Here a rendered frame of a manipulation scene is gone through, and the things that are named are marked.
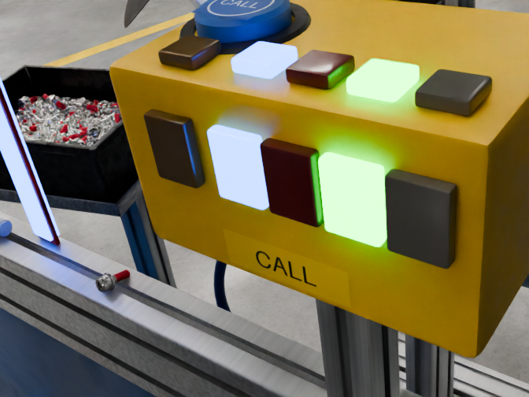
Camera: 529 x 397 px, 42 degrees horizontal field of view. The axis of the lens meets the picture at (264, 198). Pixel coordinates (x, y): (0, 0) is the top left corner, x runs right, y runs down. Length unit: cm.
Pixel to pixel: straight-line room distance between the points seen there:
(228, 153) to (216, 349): 21
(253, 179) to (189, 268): 164
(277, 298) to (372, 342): 140
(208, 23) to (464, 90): 11
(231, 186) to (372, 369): 14
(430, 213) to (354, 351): 15
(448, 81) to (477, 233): 5
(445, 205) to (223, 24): 12
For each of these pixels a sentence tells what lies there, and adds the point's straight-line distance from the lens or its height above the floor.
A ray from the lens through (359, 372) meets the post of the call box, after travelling 36.
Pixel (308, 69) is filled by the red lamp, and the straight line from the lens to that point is 23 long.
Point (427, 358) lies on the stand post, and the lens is 109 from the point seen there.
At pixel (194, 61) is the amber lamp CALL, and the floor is 108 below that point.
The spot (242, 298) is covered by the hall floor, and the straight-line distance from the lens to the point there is 176.
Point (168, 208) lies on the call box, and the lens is 30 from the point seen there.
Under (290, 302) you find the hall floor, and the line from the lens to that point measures 172.
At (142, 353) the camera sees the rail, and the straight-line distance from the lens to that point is 50.
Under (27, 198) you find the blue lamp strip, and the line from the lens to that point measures 55.
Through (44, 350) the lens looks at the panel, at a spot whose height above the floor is 72.
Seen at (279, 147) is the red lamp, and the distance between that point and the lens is 23.
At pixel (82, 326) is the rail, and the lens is 54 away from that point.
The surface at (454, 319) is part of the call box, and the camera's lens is 24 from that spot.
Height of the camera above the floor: 117
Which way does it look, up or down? 34 degrees down
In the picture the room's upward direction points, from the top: 9 degrees counter-clockwise
